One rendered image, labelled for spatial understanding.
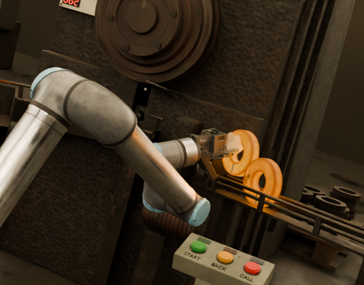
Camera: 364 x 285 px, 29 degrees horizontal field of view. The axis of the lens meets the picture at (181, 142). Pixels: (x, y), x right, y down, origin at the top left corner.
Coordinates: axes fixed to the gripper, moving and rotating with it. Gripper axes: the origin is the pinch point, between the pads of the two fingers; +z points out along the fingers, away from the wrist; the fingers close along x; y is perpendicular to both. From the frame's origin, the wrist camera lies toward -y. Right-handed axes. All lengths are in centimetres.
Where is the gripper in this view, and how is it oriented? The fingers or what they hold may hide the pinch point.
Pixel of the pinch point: (241, 147)
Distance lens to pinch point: 237.6
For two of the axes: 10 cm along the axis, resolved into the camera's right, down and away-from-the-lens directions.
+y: 0.2, -9.5, -3.2
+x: -5.3, -2.8, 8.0
